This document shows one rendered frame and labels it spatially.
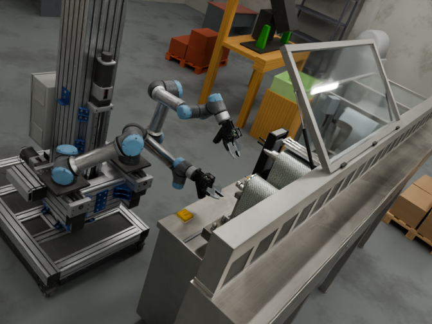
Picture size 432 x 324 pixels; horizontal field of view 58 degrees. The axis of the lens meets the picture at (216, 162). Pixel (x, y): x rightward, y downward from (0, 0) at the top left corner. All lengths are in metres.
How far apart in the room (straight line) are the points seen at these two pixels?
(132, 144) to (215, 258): 1.13
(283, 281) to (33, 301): 1.94
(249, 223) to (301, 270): 0.35
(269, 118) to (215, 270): 4.24
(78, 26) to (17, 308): 1.77
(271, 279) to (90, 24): 1.61
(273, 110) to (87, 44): 3.36
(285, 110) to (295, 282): 3.93
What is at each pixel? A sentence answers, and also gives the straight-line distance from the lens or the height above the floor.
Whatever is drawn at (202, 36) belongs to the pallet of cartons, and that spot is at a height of 0.64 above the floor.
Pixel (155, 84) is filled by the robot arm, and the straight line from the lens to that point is 2.41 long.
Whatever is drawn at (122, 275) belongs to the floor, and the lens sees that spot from 3.11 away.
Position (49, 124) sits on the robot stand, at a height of 0.97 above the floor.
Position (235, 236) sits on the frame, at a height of 1.65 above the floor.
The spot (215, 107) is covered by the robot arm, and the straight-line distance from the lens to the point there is 2.12.
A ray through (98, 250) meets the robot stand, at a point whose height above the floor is 0.21.
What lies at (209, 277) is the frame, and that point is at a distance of 1.22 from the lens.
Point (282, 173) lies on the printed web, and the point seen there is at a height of 1.31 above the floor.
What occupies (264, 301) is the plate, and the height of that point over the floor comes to 1.44.
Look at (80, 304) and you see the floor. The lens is 2.94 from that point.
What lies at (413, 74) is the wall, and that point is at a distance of 9.08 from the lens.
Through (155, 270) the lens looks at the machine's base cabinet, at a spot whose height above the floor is 0.56.
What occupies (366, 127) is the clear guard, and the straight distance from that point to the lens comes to 2.14.
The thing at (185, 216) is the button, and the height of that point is 0.92.
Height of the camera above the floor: 2.38
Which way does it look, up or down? 31 degrees down
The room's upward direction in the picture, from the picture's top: 19 degrees clockwise
